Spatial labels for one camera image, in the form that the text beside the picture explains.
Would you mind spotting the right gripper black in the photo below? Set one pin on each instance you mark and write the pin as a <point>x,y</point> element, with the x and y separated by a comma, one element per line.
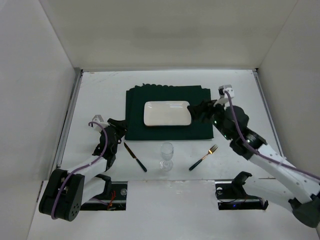
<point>208,110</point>

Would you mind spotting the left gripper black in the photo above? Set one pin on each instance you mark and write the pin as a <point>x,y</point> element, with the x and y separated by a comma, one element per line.
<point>114,128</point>

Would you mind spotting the dark green cloth placemat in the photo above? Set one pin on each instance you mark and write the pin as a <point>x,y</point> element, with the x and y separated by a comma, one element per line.
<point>136,98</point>

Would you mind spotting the white rectangular plate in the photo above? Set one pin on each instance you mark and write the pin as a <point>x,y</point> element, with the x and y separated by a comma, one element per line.
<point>166,113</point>

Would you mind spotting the gold fork dark green handle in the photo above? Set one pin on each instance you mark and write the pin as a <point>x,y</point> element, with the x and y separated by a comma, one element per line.
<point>209,152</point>

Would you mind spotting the gold knife dark green handle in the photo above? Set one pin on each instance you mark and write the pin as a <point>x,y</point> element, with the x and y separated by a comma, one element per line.
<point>134,157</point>

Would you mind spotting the clear wine glass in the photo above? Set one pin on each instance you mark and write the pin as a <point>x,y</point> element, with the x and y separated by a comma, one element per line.
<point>167,151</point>

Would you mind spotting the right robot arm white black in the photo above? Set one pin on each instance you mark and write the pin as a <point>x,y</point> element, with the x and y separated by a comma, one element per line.
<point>305,202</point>

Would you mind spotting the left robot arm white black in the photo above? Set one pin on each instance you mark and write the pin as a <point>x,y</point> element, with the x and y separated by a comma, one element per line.
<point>87,187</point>

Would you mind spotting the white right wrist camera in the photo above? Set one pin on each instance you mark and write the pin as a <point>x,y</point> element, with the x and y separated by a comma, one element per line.
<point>226,92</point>

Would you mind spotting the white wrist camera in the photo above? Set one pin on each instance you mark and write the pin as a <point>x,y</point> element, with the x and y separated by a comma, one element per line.
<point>226,92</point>
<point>97,119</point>

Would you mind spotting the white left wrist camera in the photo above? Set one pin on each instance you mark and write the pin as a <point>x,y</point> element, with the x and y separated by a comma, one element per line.
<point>97,119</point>

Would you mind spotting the right aluminium table rail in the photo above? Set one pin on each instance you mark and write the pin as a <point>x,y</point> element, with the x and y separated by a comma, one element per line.
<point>267,109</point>

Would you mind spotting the aluminium table rail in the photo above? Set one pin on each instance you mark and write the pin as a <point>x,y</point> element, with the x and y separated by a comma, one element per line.
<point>267,109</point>
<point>58,158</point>

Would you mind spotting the left aluminium table rail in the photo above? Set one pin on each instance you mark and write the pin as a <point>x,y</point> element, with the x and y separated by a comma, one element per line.
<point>58,158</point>

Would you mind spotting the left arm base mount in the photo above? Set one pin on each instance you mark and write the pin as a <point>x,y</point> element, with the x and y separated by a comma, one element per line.
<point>116,200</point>

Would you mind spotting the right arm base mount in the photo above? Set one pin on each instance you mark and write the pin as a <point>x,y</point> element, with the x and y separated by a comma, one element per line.
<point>231,195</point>

